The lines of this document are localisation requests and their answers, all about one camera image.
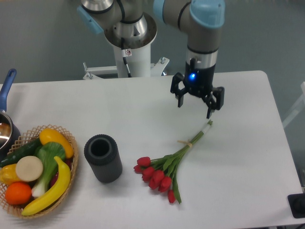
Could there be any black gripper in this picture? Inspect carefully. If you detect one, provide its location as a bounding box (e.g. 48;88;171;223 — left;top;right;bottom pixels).
170;58;224;119

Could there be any red tulip bouquet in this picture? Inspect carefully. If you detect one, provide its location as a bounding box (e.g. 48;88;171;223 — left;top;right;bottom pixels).
133;120;213;204

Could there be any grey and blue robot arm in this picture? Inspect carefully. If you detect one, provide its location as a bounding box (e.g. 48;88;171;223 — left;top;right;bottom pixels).
77;0;225;116

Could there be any dark grey ribbed vase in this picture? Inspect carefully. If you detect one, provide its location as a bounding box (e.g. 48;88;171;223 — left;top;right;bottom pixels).
84;134;122;183

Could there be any red fruit in basket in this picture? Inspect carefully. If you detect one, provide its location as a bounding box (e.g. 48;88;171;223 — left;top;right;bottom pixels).
49;158;72;188

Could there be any black device at edge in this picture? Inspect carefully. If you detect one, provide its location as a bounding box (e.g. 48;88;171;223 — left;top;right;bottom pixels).
287;193;305;219

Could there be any yellow squash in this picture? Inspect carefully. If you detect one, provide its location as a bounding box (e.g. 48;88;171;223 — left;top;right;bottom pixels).
39;128;74;159

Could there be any green bok choy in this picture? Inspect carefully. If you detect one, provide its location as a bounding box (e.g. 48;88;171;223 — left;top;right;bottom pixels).
32;142;66;198

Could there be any yellow banana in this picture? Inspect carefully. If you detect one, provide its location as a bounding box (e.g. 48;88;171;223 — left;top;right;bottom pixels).
21;156;71;217

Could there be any woven wicker basket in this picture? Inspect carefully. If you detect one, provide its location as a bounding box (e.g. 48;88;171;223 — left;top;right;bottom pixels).
0;124;79;219

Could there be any green cucumber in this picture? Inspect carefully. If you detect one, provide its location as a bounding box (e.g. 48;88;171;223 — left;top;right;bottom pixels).
0;138;42;168

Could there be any beige round disc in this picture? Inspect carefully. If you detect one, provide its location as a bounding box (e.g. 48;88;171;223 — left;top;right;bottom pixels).
15;156;43;182

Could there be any orange fruit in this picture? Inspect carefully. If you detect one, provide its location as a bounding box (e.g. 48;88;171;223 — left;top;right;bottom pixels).
5;182;32;205

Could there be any yellow bell pepper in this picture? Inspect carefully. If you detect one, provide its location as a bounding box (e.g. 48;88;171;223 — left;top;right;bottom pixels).
0;164;21;186

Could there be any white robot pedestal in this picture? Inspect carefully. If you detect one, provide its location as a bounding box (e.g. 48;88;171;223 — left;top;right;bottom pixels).
82;11;170;80

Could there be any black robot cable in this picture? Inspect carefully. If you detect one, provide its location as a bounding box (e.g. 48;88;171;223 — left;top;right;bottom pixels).
120;37;132;78

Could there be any white frame at right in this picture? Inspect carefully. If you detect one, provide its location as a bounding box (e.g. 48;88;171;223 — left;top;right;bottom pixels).
282;82;305;128

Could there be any blue handled saucepan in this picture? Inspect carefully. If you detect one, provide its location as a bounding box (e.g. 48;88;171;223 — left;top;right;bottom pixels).
0;69;20;160

